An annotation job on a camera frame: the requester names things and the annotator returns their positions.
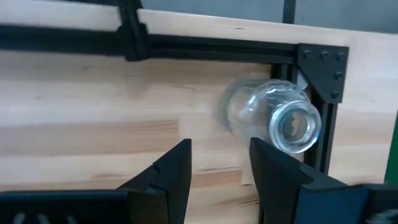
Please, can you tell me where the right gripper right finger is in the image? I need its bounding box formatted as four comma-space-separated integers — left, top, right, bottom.
249, 138, 398, 224

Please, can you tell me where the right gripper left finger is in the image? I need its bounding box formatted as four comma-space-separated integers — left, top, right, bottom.
0, 139, 193, 224

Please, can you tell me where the clear ribbed glass jar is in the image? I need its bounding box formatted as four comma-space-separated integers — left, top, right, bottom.
219, 78, 323, 155

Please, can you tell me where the green board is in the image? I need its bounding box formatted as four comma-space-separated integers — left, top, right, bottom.
384, 110, 398, 185

